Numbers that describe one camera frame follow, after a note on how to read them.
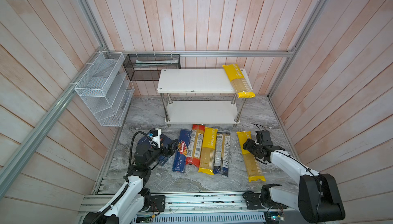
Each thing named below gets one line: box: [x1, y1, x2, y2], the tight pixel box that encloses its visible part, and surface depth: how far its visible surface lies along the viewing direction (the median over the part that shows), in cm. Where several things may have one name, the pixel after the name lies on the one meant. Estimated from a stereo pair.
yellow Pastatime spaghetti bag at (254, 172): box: [236, 130, 267, 183], surface depth 85 cm
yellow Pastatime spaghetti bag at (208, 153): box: [197, 127, 218, 175], surface depth 91 cm
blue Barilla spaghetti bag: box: [171, 128, 192, 173], surface depth 89 cm
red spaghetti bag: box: [185, 124, 206, 169], surface depth 92 cm
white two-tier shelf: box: [156, 68, 245, 127], surface depth 86 cm
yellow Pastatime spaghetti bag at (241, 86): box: [222, 63, 256, 99], surface depth 77 cm
